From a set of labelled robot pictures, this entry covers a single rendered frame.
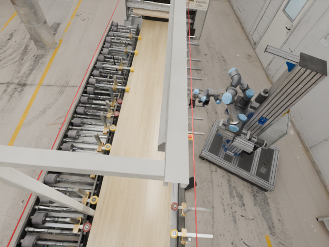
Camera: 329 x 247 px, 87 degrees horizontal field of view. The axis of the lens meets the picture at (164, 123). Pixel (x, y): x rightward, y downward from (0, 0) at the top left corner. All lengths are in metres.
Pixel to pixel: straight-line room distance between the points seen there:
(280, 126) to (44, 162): 2.50
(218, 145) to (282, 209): 1.42
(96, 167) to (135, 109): 2.10
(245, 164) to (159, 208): 1.84
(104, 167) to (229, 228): 2.83
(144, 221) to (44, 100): 3.23
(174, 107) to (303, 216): 3.48
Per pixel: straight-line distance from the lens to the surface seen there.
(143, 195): 2.09
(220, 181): 3.30
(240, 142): 2.56
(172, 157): 0.54
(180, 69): 0.79
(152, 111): 2.56
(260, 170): 3.47
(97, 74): 3.27
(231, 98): 2.06
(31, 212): 2.44
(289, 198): 3.85
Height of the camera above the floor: 2.95
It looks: 57 degrees down
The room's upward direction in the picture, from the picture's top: 10 degrees clockwise
